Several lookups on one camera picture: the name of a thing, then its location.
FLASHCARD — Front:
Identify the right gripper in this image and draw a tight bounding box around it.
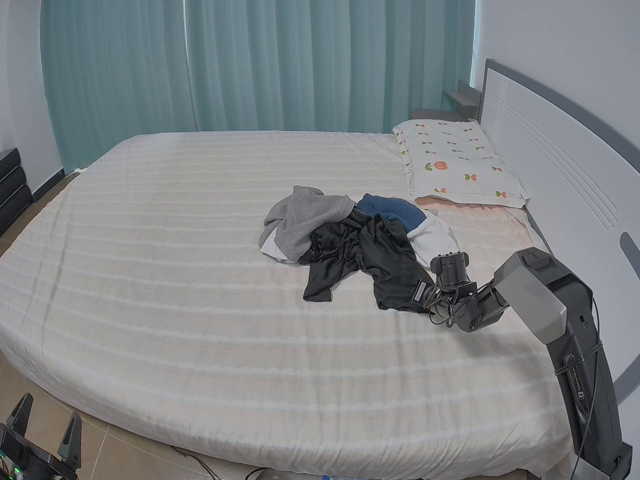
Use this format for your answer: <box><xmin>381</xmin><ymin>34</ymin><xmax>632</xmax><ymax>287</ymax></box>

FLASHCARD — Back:
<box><xmin>413</xmin><ymin>278</ymin><xmax>457</xmax><ymax>327</ymax></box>

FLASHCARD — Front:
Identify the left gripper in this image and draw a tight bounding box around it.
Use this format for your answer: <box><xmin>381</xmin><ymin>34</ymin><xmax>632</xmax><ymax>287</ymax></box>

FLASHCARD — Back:
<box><xmin>0</xmin><ymin>393</ymin><xmax>83</xmax><ymax>480</ymax></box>

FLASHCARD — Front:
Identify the black T-shirt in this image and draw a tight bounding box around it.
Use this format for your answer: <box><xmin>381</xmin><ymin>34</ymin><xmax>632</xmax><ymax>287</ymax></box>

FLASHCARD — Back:
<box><xmin>302</xmin><ymin>208</ymin><xmax>436</xmax><ymax>314</ymax></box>

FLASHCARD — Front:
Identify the pile of clothes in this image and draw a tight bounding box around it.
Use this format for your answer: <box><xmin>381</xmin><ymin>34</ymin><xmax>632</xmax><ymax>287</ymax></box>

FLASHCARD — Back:
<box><xmin>258</xmin><ymin>184</ymin><xmax>458</xmax><ymax>269</ymax></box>

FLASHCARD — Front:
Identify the bed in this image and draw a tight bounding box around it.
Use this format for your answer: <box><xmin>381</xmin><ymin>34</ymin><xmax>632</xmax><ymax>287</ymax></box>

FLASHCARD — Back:
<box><xmin>0</xmin><ymin>58</ymin><xmax>640</xmax><ymax>475</ymax></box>

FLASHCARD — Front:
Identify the white printed pillow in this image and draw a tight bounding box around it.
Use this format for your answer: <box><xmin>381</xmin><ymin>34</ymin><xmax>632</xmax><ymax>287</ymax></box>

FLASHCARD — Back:
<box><xmin>392</xmin><ymin>118</ymin><xmax>532</xmax><ymax>212</ymax></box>

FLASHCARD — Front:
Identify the grey bedside table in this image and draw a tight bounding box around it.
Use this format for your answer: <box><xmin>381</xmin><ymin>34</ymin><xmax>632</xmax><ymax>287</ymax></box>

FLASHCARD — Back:
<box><xmin>411</xmin><ymin>79</ymin><xmax>482</xmax><ymax>124</ymax></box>

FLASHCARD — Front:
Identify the black chest of drawers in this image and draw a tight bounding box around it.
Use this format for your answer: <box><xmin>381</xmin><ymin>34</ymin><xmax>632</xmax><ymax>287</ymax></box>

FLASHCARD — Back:
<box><xmin>0</xmin><ymin>148</ymin><xmax>35</xmax><ymax>239</ymax></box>

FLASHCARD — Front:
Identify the blue-green curtain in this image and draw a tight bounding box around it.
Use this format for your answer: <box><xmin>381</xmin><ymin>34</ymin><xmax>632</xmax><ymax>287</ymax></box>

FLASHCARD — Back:
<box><xmin>40</xmin><ymin>0</ymin><xmax>190</xmax><ymax>170</ymax></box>
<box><xmin>182</xmin><ymin>0</ymin><xmax>482</xmax><ymax>135</ymax></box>

